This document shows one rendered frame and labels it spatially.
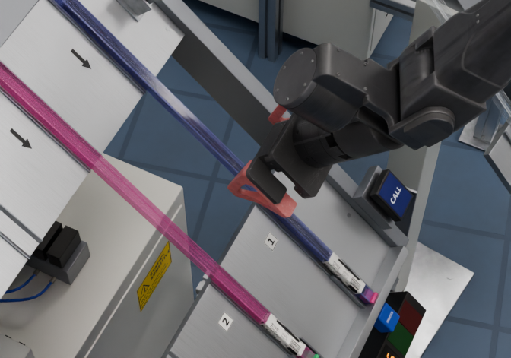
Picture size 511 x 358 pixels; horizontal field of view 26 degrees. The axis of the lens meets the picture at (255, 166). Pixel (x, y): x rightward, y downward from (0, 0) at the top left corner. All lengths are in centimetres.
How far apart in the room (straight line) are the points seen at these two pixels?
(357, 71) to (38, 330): 63
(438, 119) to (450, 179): 135
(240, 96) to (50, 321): 40
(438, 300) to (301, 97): 122
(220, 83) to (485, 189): 113
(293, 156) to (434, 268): 113
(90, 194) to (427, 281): 85
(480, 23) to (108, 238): 72
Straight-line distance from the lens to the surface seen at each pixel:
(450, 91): 94
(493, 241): 223
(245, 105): 126
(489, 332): 214
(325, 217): 129
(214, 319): 118
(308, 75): 96
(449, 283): 216
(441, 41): 95
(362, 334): 129
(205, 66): 124
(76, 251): 144
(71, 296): 145
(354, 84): 96
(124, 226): 149
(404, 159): 172
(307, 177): 107
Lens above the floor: 189
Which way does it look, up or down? 56 degrees down
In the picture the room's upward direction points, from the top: straight up
